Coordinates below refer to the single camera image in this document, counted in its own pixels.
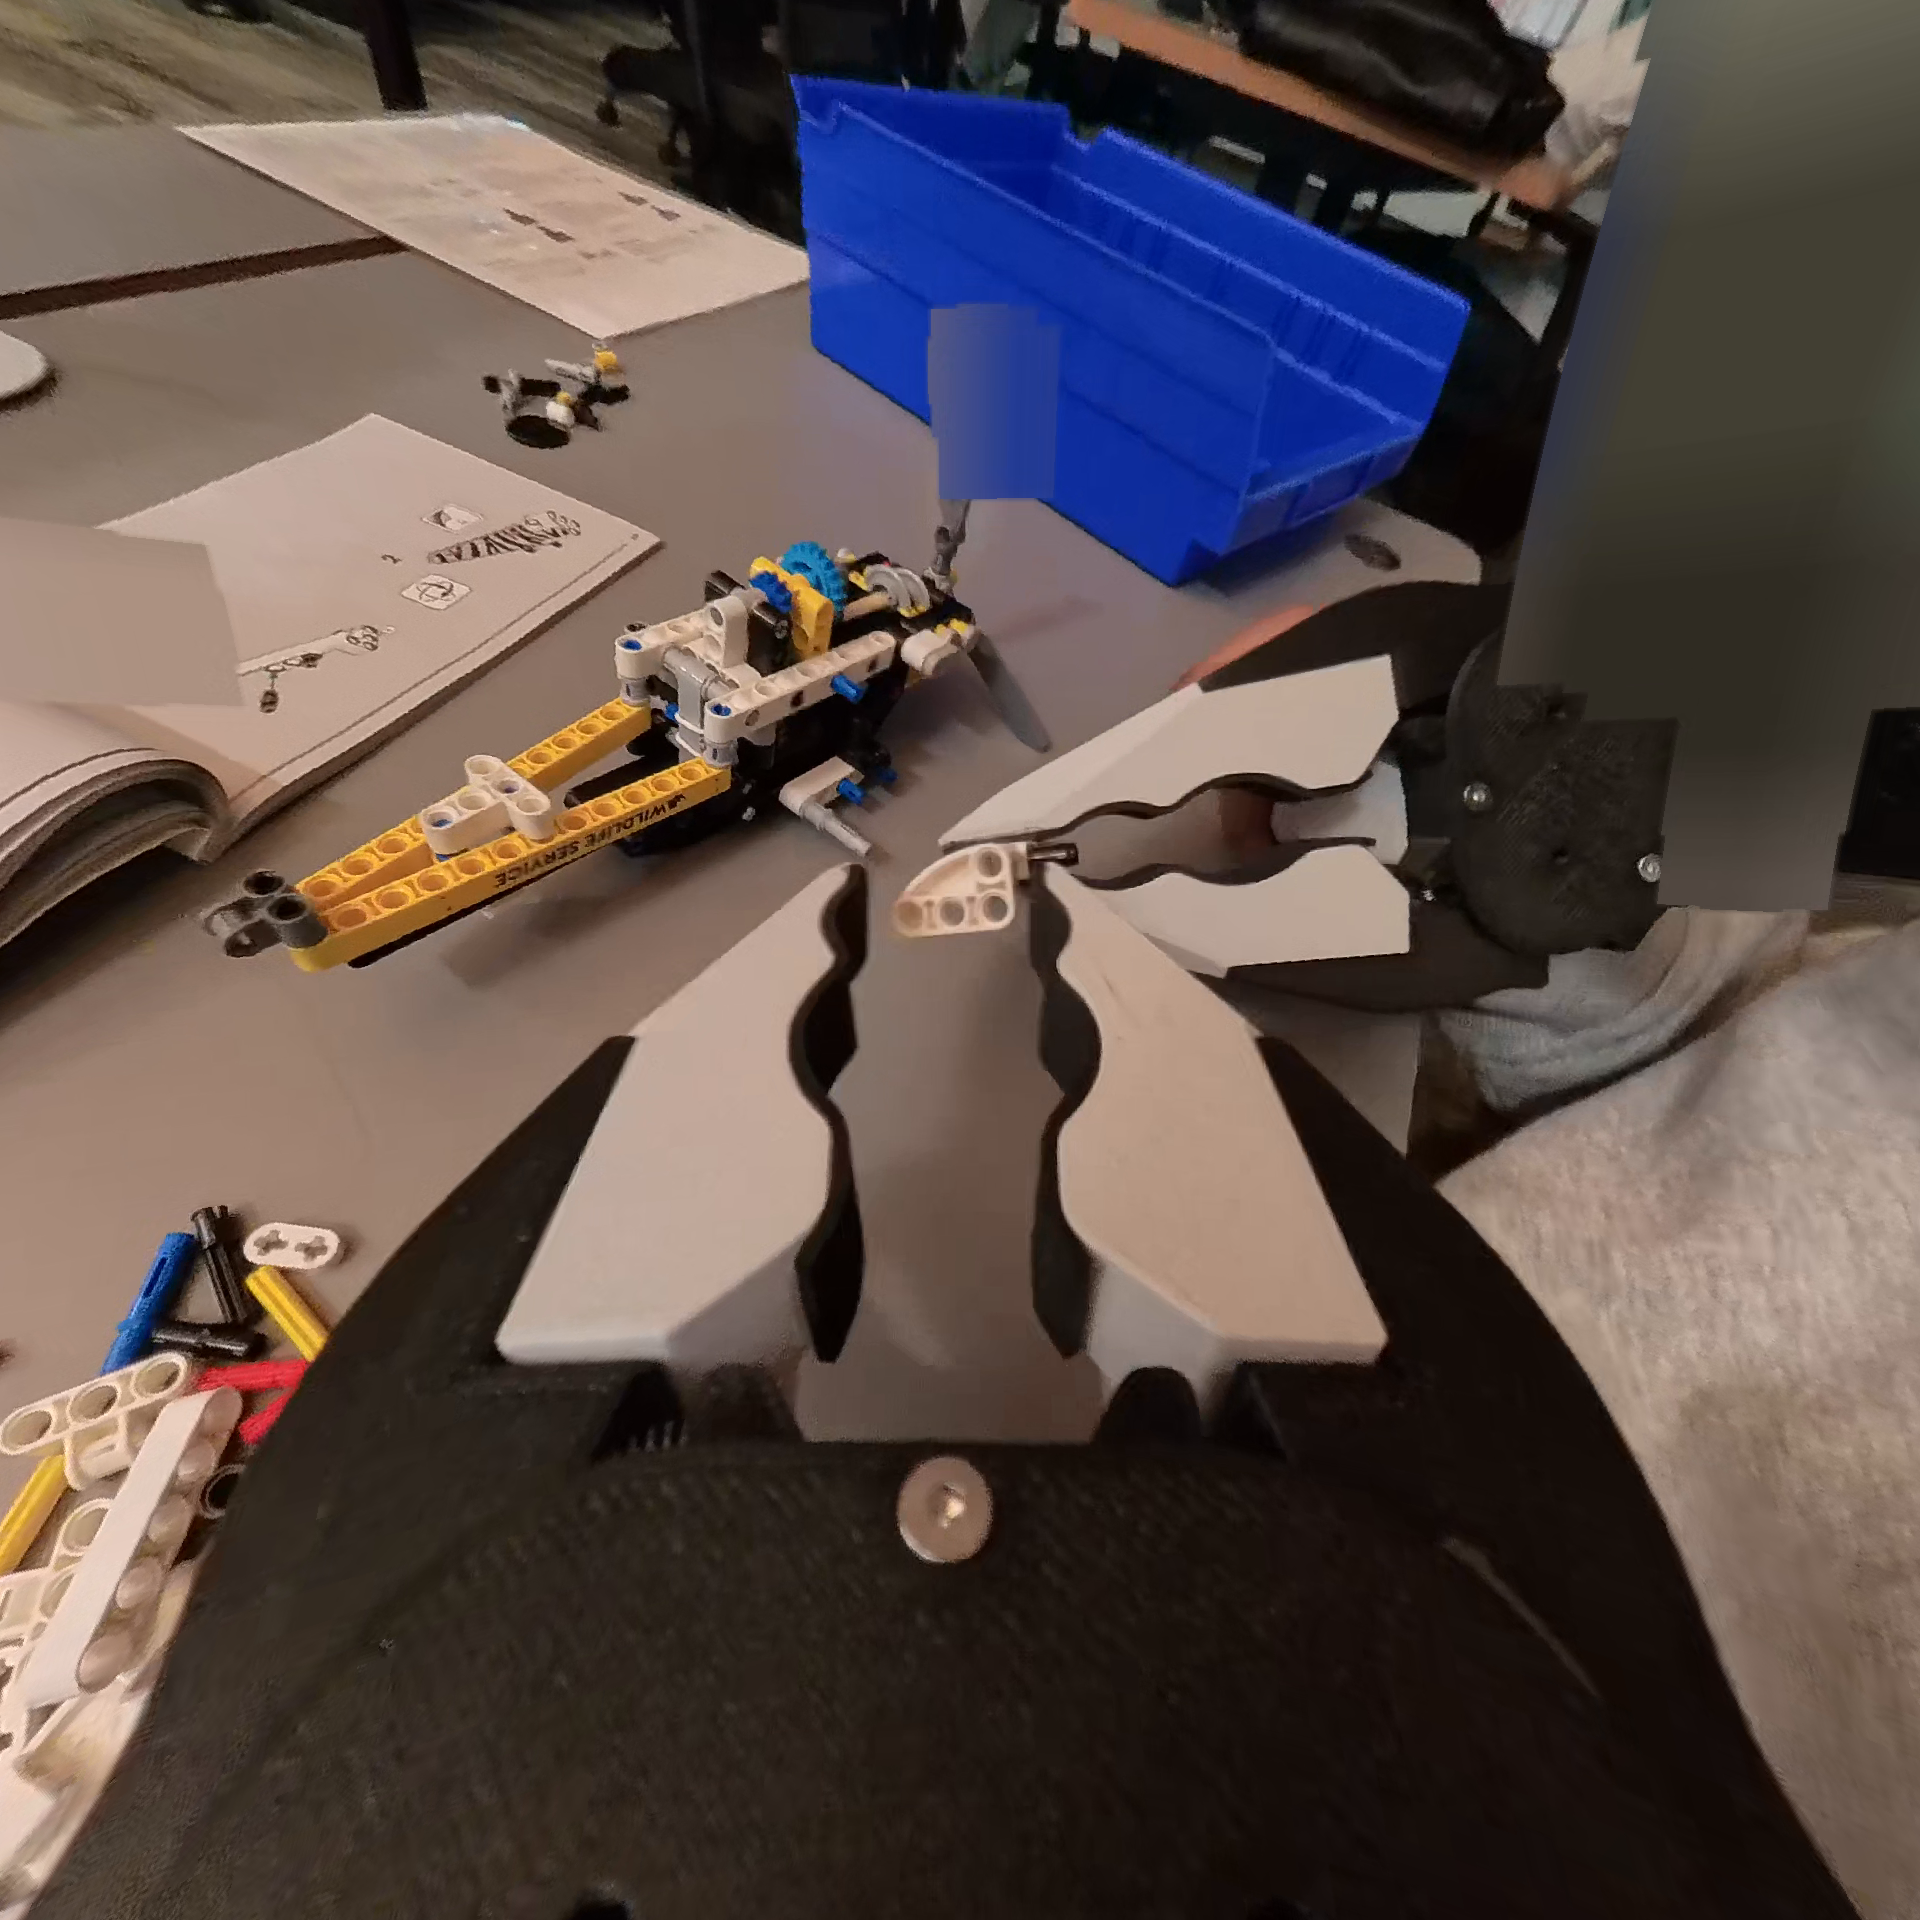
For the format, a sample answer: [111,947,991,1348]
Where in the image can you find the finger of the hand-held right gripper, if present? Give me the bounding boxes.
[938,653,1404,848]
[1071,838,1419,993]

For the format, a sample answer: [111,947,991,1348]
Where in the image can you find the wooden desk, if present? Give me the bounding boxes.
[1063,0,1613,212]

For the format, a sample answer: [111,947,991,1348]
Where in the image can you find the black bag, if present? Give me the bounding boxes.
[1214,0,1565,160]

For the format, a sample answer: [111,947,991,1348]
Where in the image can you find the black office chair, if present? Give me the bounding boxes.
[597,0,797,203]

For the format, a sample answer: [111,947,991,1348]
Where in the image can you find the person's grey hoodie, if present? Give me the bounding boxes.
[1419,923,1920,1920]

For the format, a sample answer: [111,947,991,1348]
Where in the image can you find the person's right forearm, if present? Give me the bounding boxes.
[1432,900,1920,1120]

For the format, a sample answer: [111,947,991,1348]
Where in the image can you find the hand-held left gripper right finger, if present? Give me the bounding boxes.
[1026,867,1388,1368]

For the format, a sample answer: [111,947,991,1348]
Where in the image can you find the pile of loose lego pieces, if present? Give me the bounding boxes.
[0,1205,346,1801]

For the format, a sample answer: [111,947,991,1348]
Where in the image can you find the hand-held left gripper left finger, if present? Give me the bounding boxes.
[493,861,871,1368]

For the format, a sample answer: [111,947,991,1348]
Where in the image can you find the white angled lego piece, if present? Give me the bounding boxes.
[892,840,1082,944]

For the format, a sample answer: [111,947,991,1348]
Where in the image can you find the blue plastic bin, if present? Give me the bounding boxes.
[793,71,1475,590]

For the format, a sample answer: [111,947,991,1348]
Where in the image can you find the printed instruction sheet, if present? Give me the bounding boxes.
[177,111,810,342]

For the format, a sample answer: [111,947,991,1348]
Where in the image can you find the small cluster of lego parts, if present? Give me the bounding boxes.
[482,347,630,449]

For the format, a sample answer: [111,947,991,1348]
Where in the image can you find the person's right hand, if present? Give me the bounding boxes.
[1186,605,1324,690]

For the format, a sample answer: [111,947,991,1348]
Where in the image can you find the yellow and white lego model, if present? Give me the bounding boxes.
[206,495,1053,977]

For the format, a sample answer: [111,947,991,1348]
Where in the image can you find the open instruction booklet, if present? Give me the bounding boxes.
[0,413,662,952]

